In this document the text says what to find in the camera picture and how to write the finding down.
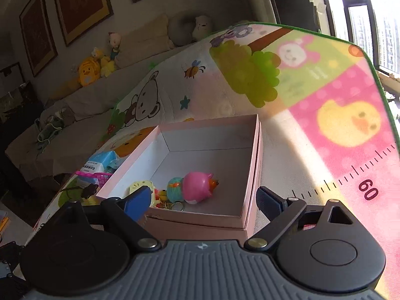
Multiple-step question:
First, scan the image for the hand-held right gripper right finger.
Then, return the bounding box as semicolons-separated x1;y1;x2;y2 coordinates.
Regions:
244;186;357;252

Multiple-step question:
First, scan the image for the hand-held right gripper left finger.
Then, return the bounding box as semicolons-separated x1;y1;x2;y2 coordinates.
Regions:
64;186;161;253

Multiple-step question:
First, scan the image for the blue wet wipes packet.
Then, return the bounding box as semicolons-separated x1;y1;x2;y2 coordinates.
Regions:
83;150;124;176

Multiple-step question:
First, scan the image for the pink cardboard box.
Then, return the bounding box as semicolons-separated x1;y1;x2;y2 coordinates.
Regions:
95;114;265;241

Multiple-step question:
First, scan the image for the small yellow orange toy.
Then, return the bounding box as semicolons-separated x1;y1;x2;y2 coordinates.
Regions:
153;188;169;208

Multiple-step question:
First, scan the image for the teal toy figure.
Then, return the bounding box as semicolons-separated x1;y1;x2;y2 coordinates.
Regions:
166;176;186;202

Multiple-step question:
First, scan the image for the black hair clip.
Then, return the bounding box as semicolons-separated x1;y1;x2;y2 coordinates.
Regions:
59;183;101;201

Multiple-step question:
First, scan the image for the pink bird toy figure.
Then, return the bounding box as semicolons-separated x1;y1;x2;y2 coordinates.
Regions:
182;171;220;205

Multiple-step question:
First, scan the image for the cartoon printed play mat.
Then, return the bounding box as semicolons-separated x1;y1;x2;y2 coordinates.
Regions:
33;22;400;297

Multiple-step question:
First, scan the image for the beige covered sofa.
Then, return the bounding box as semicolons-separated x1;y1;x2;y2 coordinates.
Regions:
4;14;216;176

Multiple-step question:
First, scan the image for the yellow tiger plush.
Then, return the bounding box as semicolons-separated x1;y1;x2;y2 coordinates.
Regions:
77;57;102;87

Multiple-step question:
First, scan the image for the yellow duck plush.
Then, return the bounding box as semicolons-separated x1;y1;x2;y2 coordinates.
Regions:
92;47;118;78

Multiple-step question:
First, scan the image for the beige folded blanket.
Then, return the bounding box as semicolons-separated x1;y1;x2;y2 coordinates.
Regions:
115;14;174;69

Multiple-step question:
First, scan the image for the small doll figure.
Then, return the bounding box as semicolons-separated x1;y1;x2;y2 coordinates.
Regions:
108;32;122;61

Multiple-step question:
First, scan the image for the grey neck pillow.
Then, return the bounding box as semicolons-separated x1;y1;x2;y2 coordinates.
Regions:
168;15;201;47

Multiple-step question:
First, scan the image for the white plush toy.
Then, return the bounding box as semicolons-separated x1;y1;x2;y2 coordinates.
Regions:
191;15;216;41

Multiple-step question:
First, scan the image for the pale yellow round keychain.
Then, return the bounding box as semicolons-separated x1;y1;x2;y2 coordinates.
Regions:
129;179;157;207

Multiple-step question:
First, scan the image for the green cord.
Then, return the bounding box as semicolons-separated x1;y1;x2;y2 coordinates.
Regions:
37;117;65;146

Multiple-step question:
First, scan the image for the dark window frame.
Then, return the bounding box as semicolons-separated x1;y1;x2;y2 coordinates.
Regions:
325;0;400;79

